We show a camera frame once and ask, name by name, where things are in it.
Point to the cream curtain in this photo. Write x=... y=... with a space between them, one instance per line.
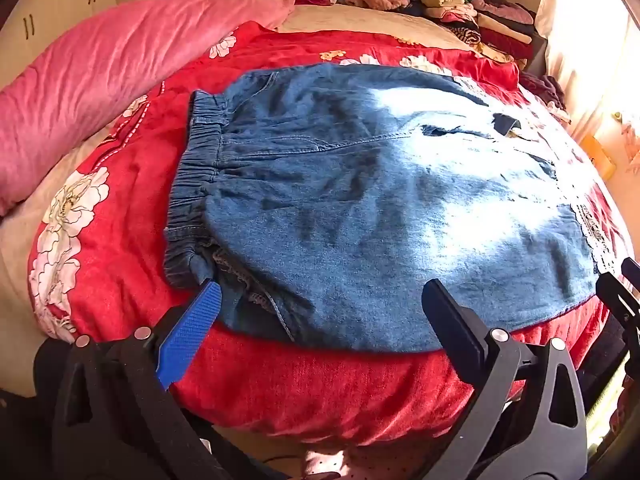
x=575 y=35

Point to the person's pink dotted clothing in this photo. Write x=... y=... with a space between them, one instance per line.
x=350 y=460

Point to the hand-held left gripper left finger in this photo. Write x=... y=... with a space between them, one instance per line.
x=192 y=332

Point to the cream wardrobe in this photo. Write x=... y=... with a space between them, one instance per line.
x=50 y=10

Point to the blue denim pants lace trim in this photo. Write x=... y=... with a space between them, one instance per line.
x=350 y=200

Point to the pink quilt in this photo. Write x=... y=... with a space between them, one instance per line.
x=100 y=75

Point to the purple garment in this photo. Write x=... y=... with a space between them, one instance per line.
x=545 y=87

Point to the pile of folded clothes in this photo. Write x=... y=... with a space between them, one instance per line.
x=470 y=15

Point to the yellow bag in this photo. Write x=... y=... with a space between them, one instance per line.
x=597 y=157

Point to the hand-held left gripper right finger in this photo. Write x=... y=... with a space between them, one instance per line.
x=452 y=317

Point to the red floral blanket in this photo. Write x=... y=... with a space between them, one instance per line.
x=300 y=390

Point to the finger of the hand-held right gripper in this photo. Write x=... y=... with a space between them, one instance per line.
x=632 y=270
x=617 y=297

